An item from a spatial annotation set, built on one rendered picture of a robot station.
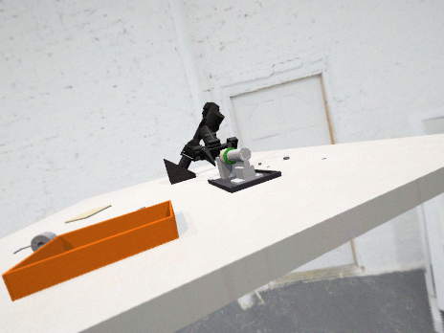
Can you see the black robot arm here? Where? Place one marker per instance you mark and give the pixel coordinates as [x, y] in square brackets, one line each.
[210, 123]

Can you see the orange open-top tray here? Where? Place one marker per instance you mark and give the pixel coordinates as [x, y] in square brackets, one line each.
[78, 252]

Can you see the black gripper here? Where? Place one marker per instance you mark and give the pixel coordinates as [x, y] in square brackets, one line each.
[212, 144]

